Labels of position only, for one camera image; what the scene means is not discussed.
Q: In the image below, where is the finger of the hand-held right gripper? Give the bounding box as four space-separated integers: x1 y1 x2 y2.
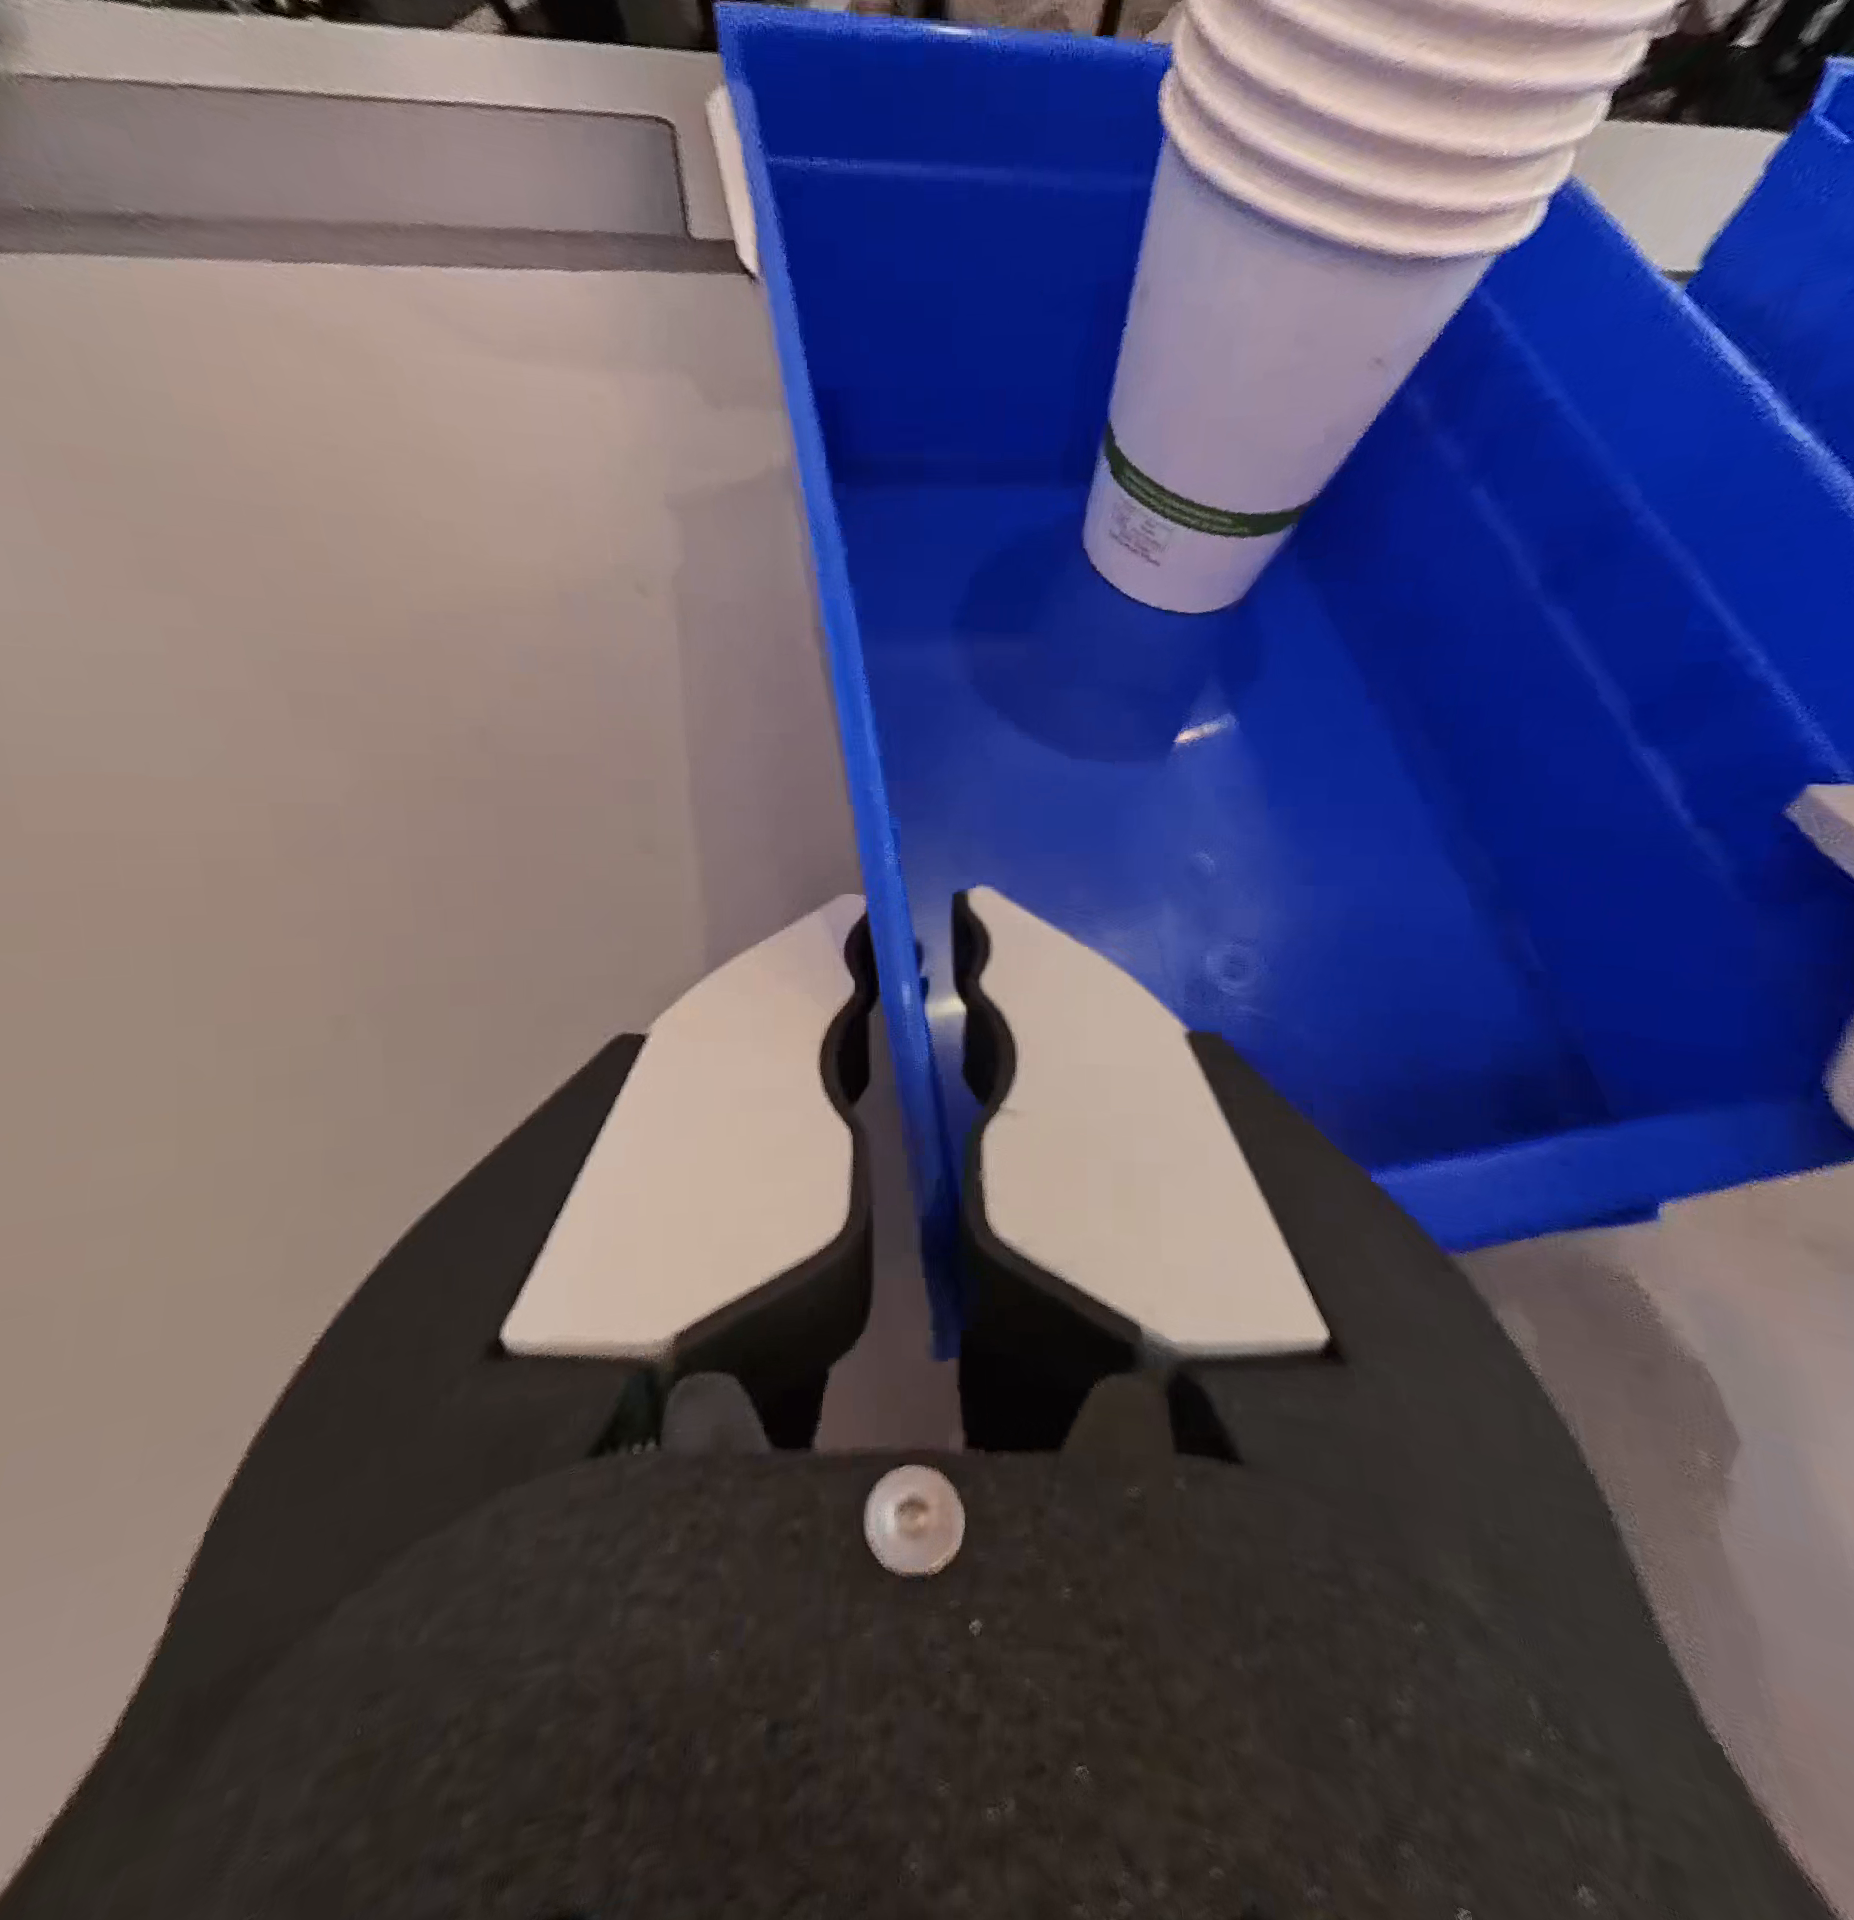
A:
1784 782 1854 1157

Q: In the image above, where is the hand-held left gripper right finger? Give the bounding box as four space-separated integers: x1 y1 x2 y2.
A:
948 883 1333 1451

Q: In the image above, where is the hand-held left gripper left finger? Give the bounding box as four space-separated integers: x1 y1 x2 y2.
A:
497 893 878 1451

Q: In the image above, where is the blue plastic bin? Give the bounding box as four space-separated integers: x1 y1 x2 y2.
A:
1681 54 1854 507
710 0 1854 1361

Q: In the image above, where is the stack of white paper cups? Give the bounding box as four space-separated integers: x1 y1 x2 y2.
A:
1077 0 1683 615

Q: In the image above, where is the white board stand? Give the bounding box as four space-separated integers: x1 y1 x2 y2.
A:
706 83 764 281

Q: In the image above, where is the dark table cable cover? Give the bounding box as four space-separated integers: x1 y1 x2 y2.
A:
0 69 692 254

